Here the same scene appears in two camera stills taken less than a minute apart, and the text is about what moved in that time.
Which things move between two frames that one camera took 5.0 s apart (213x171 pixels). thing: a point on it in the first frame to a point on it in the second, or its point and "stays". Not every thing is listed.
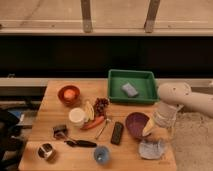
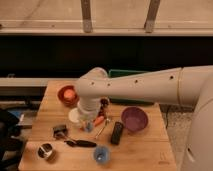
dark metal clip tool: (60, 132) stays
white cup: (76, 117) stays
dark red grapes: (100, 106) stays
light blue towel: (151, 149) to (88, 127)
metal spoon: (107, 121) stays
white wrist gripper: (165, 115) to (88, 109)
